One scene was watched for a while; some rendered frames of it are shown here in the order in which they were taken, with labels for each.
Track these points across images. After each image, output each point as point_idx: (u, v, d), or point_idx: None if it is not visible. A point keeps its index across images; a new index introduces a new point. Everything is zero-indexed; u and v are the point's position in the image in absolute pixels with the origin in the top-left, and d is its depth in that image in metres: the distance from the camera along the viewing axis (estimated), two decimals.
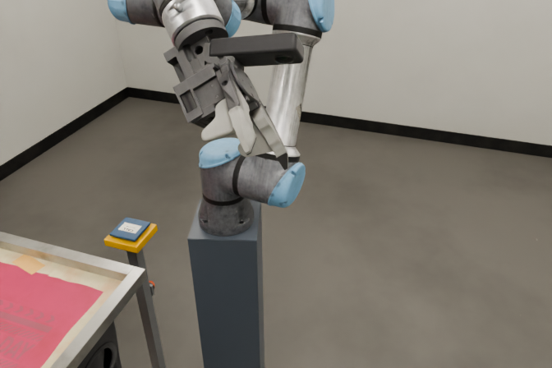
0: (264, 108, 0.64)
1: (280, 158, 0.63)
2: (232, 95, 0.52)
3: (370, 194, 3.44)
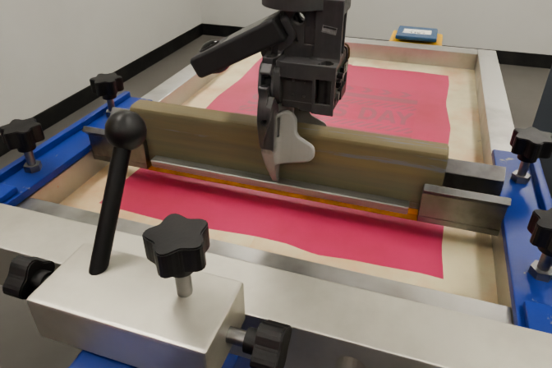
0: (258, 123, 0.49)
1: (276, 165, 0.54)
2: None
3: (514, 113, 3.03)
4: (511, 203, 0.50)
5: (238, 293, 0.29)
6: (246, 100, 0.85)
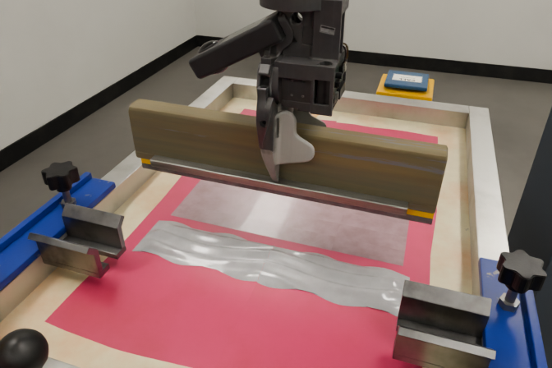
0: (257, 124, 0.49)
1: (276, 165, 0.54)
2: None
3: (512, 132, 2.98)
4: (497, 342, 0.45)
5: None
6: None
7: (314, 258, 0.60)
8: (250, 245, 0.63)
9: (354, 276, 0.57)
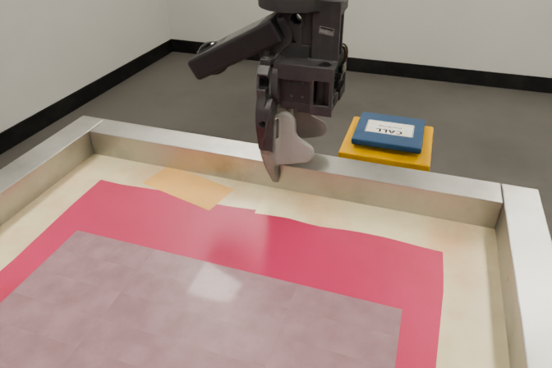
0: (256, 125, 0.49)
1: (275, 166, 0.54)
2: None
3: (525, 155, 2.55)
4: None
5: None
6: None
7: None
8: None
9: None
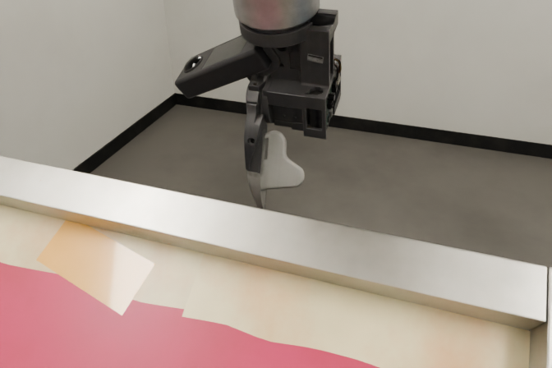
0: (245, 142, 0.46)
1: (262, 192, 0.51)
2: None
3: (503, 230, 2.76)
4: None
5: None
6: None
7: None
8: None
9: None
